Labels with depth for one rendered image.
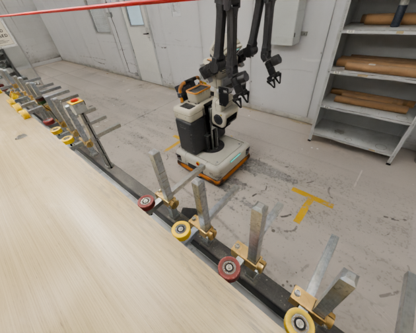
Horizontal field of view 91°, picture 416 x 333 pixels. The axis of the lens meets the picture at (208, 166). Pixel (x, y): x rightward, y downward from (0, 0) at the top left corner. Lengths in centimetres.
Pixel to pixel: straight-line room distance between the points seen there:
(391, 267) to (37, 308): 209
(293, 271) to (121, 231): 131
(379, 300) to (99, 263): 173
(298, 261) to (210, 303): 120
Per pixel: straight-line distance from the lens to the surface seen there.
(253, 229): 68
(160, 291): 82
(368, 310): 191
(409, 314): 101
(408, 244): 233
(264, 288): 100
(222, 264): 81
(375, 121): 327
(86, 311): 90
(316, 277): 94
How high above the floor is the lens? 165
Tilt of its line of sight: 41 degrees down
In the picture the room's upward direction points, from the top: 7 degrees counter-clockwise
